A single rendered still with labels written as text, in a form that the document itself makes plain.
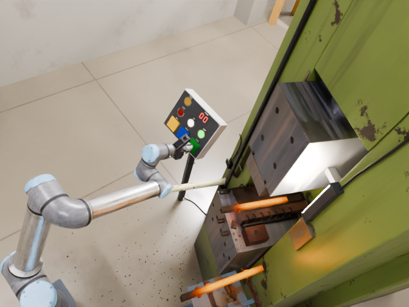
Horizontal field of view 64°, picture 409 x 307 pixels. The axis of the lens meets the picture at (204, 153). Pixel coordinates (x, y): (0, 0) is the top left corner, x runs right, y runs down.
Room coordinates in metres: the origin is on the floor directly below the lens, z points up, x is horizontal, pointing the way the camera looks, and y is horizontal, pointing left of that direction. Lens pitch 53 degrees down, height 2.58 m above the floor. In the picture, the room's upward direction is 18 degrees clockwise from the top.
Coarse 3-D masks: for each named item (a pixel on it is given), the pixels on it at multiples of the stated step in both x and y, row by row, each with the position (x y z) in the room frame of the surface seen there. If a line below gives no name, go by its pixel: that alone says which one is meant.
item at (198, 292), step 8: (240, 272) 0.56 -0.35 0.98; (248, 272) 0.57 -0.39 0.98; (256, 272) 0.58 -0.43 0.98; (224, 280) 0.50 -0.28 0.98; (232, 280) 0.51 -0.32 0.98; (200, 288) 0.43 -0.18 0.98; (208, 288) 0.44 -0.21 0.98; (216, 288) 0.45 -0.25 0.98; (184, 296) 0.37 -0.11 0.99; (192, 296) 0.38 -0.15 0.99; (200, 296) 0.39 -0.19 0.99
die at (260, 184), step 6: (252, 156) 0.98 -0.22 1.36; (246, 162) 1.00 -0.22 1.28; (252, 162) 0.97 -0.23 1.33; (252, 168) 0.95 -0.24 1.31; (258, 168) 0.92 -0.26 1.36; (252, 174) 0.93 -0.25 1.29; (258, 174) 0.90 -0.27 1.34; (258, 180) 0.88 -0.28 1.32; (258, 186) 0.86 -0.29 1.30; (264, 186) 0.84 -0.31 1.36; (258, 192) 0.85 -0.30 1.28; (264, 192) 0.84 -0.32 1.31
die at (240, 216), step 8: (232, 192) 0.99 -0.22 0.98; (240, 192) 1.00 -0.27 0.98; (248, 192) 1.02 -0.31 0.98; (256, 192) 1.03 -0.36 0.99; (296, 192) 1.12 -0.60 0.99; (232, 200) 0.96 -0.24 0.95; (240, 200) 0.95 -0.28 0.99; (248, 200) 0.96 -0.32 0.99; (256, 200) 0.97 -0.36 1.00; (296, 200) 1.06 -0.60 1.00; (304, 200) 1.08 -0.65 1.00; (256, 208) 0.92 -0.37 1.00; (264, 208) 0.94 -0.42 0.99; (272, 208) 0.96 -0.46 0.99; (280, 208) 0.98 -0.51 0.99; (288, 208) 0.99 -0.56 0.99; (296, 208) 1.01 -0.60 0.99; (304, 208) 1.03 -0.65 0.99; (240, 216) 0.86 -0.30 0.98; (248, 216) 0.86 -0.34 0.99; (264, 216) 0.90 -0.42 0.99; (272, 216) 0.92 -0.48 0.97; (240, 224) 0.83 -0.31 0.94
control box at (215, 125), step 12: (180, 96) 1.42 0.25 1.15; (192, 96) 1.41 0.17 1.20; (192, 108) 1.36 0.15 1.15; (204, 108) 1.34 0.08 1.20; (168, 120) 1.34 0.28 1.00; (180, 120) 1.32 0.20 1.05; (204, 120) 1.29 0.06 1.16; (216, 120) 1.28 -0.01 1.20; (192, 132) 1.26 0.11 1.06; (204, 132) 1.24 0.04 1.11; (216, 132) 1.23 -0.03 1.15; (204, 144) 1.19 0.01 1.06; (192, 156) 1.16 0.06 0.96
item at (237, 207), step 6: (276, 198) 1.02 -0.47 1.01; (282, 198) 1.04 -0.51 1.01; (240, 204) 0.91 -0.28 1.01; (246, 204) 0.93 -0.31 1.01; (252, 204) 0.94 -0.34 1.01; (258, 204) 0.95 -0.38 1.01; (264, 204) 0.96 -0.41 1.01; (270, 204) 0.98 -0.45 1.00; (222, 210) 0.84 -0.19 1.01; (228, 210) 0.85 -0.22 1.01; (234, 210) 0.88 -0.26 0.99
